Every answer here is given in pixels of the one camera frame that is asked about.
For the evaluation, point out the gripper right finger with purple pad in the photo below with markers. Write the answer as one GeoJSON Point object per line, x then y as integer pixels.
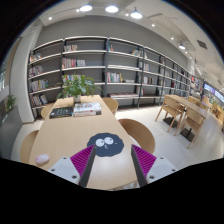
{"type": "Point", "coordinates": [148, 167]}

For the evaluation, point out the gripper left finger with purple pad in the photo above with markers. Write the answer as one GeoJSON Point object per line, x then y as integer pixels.
{"type": "Point", "coordinates": [76, 168]}

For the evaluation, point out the pink computer mouse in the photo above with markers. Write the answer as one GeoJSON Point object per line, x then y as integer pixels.
{"type": "Point", "coordinates": [42, 159]}

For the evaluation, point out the dark cartoon-face mouse pad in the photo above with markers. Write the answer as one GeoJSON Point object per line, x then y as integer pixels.
{"type": "Point", "coordinates": [106, 144]}

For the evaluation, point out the near right wooden chair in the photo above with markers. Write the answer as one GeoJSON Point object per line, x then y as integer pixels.
{"type": "Point", "coordinates": [140, 133]}

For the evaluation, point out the near left wooden chair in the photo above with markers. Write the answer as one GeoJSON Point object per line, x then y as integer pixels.
{"type": "Point", "coordinates": [26, 147]}

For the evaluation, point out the black book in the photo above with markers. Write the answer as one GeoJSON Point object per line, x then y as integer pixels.
{"type": "Point", "coordinates": [61, 112]}

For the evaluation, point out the white and red book stack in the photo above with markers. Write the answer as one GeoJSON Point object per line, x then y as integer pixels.
{"type": "Point", "coordinates": [86, 109]}

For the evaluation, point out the wooden chair near aisle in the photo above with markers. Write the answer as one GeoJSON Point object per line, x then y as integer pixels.
{"type": "Point", "coordinates": [191, 125]}

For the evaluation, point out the far left wooden chair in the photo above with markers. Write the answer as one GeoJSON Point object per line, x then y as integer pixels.
{"type": "Point", "coordinates": [46, 110]}

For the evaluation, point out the far right wooden chair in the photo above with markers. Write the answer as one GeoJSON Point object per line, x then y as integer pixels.
{"type": "Point", "coordinates": [112, 104]}

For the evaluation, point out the green potted plant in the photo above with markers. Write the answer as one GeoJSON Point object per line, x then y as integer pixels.
{"type": "Point", "coordinates": [75, 86]}

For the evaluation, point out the small plant at left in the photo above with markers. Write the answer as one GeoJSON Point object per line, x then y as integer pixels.
{"type": "Point", "coordinates": [10, 102]}

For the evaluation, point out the large grey bookshelf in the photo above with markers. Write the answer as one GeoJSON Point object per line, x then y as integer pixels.
{"type": "Point", "coordinates": [131, 73]}

